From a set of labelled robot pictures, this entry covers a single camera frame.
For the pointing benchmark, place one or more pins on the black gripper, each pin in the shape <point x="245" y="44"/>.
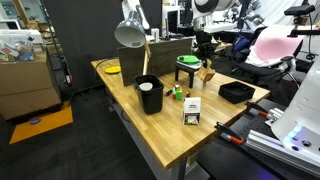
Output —
<point x="205" y="42"/>

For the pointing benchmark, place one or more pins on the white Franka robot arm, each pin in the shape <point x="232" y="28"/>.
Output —
<point x="213" y="10"/>

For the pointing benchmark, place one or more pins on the black shallow tray bin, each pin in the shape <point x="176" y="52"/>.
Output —
<point x="238" y="95"/>

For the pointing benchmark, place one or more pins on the white cardboard box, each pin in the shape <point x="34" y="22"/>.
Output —
<point x="192" y="106"/>

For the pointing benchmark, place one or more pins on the black trash bin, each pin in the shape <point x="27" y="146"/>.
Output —
<point x="151" y="100"/>

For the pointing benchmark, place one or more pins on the large cardboard box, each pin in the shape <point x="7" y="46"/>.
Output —
<point x="26" y="83"/>

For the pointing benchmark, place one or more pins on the clear plastic storage bin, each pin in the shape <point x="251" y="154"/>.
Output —
<point x="16" y="43"/>

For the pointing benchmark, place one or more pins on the white kitchen scale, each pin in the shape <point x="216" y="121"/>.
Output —
<point x="195" y="65"/>

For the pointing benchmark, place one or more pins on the green round plate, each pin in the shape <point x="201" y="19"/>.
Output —
<point x="189" y="60"/>

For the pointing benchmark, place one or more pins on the small dark wooden stool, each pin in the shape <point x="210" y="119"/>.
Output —
<point x="186" y="69"/>

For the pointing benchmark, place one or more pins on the small multicolour puzzle cube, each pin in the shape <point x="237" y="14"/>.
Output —
<point x="187" y="94"/>

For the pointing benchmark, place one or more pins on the dark wooden backdrop board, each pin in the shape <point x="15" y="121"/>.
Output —
<point x="163" y="60"/>

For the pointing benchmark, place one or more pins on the black office chair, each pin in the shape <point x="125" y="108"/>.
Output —
<point x="253" y="68"/>

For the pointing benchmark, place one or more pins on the white paper cup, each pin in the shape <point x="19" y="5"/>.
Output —
<point x="146" y="86"/>

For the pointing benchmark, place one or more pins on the pink white cloth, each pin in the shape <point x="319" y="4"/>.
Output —
<point x="273" y="46"/>

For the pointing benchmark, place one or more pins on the orange black bar clamp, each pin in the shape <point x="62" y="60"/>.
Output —
<point x="230" y="136"/>
<point x="256" y="107"/>

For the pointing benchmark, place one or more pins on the short aluminium extrusion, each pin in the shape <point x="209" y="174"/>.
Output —
<point x="275" y="115"/>

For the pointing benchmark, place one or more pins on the yellow round disc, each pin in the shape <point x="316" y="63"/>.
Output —
<point x="112" y="69"/>

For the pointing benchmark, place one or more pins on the black perforated work table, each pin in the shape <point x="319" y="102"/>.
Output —
<point x="220" y="160"/>

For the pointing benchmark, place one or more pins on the long aluminium extrusion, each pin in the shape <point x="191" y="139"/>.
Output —
<point x="266" y="141"/>

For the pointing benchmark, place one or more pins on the white machine base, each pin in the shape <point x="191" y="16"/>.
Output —
<point x="300" y="113"/>

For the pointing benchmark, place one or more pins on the black keyboard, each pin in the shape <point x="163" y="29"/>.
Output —
<point x="56" y="62"/>

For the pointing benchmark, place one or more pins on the orange floor mat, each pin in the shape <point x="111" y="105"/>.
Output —
<point x="43" y="126"/>

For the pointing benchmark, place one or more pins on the blue round floor object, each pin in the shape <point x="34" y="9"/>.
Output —
<point x="35" y="120"/>

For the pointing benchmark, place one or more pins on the black camera on stand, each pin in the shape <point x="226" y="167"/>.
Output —
<point x="299" y="10"/>

